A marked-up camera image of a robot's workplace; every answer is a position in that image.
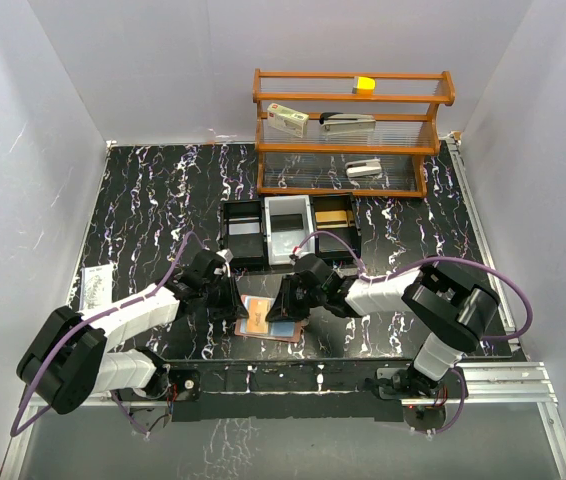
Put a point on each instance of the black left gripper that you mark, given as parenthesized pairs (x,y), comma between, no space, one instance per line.
(233,309)

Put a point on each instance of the yellow white small box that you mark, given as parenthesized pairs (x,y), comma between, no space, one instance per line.
(363,85)

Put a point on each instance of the black white organizer tray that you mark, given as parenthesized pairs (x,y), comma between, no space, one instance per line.
(288,227)

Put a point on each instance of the orange wooden shelf rack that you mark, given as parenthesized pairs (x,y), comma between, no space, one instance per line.
(405,106)

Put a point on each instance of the white paper label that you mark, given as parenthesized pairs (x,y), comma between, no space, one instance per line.
(96,286)

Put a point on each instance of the white staples box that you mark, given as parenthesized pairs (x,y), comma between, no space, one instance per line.
(287,120)

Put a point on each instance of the white hole punch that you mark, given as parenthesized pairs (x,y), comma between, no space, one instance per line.
(363,168)

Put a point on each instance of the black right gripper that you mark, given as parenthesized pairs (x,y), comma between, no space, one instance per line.
(282,310)

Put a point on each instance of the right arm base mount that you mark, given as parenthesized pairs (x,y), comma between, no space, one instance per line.
(429,406)

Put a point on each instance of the gold card in tray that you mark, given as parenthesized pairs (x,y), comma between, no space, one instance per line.
(334,219)

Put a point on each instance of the pink leather card holder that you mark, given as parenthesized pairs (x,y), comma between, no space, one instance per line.
(287,331)

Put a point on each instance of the grey black stapler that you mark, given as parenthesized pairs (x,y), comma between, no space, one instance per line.
(336,123)

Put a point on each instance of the grey card in tray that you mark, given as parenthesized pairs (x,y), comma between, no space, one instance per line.
(235,229)

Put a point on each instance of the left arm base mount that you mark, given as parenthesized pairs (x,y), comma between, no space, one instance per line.
(168,386)

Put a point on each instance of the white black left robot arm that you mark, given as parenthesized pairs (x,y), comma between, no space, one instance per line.
(70,359)

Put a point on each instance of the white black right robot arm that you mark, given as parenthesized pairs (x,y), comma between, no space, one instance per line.
(454,306)

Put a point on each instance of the gold VIP credit card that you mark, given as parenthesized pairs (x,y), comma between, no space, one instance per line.
(258,308)

